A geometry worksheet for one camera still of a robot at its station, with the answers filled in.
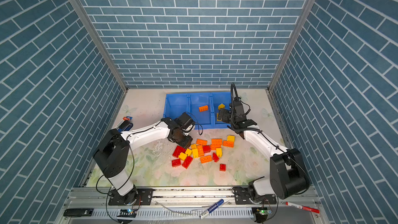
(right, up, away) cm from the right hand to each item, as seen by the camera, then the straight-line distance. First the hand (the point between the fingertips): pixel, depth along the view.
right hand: (227, 113), depth 89 cm
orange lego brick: (-14, +2, +16) cm, 21 cm away
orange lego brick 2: (0, -18, +2) cm, 18 cm away
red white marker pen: (+33, -42, -19) cm, 57 cm away
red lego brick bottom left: (-29, -27, -5) cm, 40 cm away
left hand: (-21, -18, -2) cm, 28 cm away
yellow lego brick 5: (-5, -22, -3) cm, 23 cm away
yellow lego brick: (-2, +3, +18) cm, 18 cm away
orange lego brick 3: (-6, -18, +2) cm, 19 cm away
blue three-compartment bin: (-34, +5, +23) cm, 41 cm away
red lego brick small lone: (-3, -29, -7) cm, 30 cm away
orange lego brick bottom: (-12, -26, -3) cm, 29 cm away
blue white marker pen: (-9, -42, -20) cm, 48 cm away
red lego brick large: (-29, -22, -1) cm, 36 cm away
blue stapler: (-63, -8, +8) cm, 64 cm away
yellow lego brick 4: (+3, -16, +4) cm, 16 cm away
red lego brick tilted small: (-7, -25, -4) cm, 26 cm away
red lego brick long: (-23, -27, -5) cm, 35 cm away
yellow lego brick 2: (-25, -24, -4) cm, 35 cm away
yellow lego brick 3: (-18, -22, -3) cm, 29 cm away
